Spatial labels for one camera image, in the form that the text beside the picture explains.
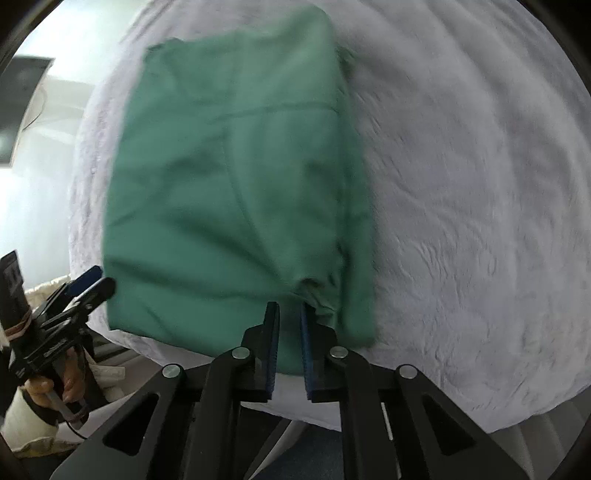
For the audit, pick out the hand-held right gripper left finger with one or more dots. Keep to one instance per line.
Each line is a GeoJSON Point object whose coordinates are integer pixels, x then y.
{"type": "Point", "coordinates": [272, 350]}

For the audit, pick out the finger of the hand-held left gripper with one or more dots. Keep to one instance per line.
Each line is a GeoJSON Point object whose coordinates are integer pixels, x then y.
{"type": "Point", "coordinates": [85, 279]}
{"type": "Point", "coordinates": [97, 295]}

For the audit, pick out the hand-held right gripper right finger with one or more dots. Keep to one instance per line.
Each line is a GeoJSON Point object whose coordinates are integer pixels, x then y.
{"type": "Point", "coordinates": [307, 350]}

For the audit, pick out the green shirt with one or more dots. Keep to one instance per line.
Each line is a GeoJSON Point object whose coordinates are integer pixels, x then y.
{"type": "Point", "coordinates": [231, 184]}

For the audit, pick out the person's left forearm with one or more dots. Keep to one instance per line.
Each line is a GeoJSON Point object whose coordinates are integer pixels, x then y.
{"type": "Point", "coordinates": [23, 420]}

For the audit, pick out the person's left hand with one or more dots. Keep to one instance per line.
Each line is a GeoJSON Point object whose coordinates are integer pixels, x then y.
{"type": "Point", "coordinates": [71, 378]}

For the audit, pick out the lavender textured bedspread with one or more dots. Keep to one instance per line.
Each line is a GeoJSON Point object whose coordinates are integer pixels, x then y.
{"type": "Point", "coordinates": [461, 230]}

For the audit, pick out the bed frame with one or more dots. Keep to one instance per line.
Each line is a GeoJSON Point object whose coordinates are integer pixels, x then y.
{"type": "Point", "coordinates": [120, 353]}

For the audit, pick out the wall-mounted television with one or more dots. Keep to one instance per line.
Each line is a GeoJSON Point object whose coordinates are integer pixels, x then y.
{"type": "Point", "coordinates": [18, 101]}

